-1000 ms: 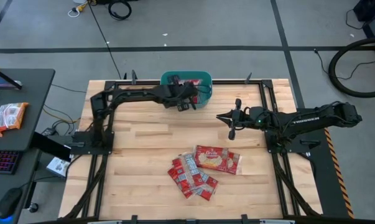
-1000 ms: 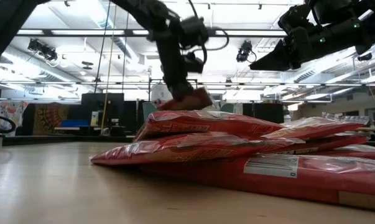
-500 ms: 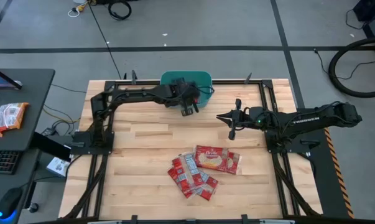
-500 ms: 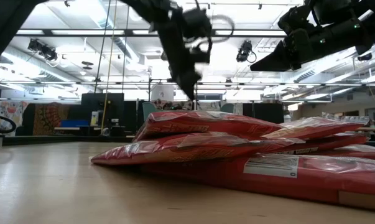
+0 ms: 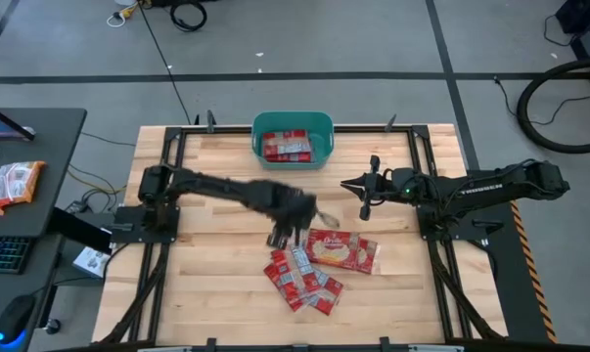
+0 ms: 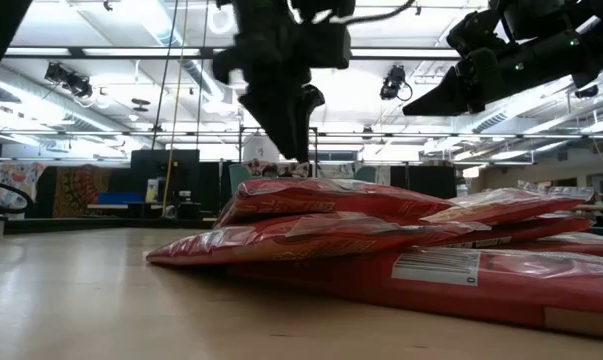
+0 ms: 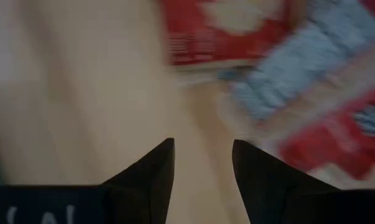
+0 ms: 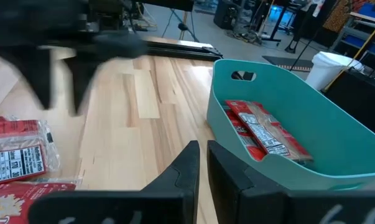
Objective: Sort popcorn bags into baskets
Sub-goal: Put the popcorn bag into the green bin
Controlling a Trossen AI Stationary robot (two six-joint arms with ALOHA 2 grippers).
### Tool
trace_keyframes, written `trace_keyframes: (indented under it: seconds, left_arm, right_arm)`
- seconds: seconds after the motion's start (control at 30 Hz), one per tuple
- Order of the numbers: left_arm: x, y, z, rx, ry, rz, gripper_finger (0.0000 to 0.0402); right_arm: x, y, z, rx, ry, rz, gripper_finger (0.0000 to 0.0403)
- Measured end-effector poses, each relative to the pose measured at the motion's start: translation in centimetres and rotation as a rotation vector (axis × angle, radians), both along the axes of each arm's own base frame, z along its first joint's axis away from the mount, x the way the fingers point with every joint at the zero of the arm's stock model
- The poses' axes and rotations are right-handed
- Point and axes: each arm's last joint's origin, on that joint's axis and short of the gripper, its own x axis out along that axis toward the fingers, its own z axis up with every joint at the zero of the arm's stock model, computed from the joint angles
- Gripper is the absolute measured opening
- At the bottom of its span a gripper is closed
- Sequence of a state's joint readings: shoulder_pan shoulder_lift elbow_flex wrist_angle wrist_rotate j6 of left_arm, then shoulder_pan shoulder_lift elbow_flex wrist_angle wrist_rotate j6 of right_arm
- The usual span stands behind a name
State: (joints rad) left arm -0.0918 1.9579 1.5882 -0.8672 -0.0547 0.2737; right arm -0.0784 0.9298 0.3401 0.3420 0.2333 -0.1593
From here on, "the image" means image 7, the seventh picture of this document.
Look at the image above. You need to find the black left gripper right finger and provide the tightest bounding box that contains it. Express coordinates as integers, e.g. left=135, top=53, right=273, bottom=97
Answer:
left=231, top=139, right=339, bottom=224

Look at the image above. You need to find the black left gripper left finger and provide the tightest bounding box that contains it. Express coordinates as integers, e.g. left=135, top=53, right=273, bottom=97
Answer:
left=100, top=137, right=176, bottom=224

